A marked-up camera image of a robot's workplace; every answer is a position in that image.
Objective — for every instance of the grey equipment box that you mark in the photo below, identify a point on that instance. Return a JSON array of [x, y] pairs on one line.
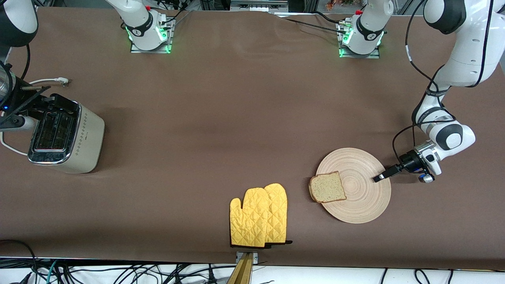
[[256, 6]]

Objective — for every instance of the round wooden plate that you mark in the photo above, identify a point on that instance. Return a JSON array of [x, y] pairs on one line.
[[363, 197]]

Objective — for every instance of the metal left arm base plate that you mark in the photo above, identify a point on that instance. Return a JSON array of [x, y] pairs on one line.
[[375, 55]]

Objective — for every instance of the brown bread slice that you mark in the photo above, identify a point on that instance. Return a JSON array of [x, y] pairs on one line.
[[327, 188]]

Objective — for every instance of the yellow camera mount beam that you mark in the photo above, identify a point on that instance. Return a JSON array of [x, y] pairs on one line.
[[242, 274]]

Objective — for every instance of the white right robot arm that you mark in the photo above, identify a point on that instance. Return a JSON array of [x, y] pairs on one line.
[[138, 23]]

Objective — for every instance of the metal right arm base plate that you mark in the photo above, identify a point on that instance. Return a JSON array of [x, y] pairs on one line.
[[136, 50]]

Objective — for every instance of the small metal mount bracket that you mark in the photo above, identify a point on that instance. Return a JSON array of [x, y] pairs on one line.
[[255, 258]]

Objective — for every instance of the beige chrome two-slot toaster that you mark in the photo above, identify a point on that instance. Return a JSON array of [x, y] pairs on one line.
[[88, 138]]

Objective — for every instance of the brown table cover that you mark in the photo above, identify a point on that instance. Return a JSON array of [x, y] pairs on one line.
[[335, 98]]

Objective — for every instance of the yellow quilted oven mitt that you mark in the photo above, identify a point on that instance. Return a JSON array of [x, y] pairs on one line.
[[248, 221], [278, 213]]

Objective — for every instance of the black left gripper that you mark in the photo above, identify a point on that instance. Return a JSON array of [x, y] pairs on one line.
[[406, 162]]

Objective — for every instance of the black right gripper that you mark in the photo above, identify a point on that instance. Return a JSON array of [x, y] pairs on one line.
[[34, 103]]

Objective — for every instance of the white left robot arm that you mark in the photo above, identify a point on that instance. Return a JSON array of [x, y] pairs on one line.
[[469, 59]]

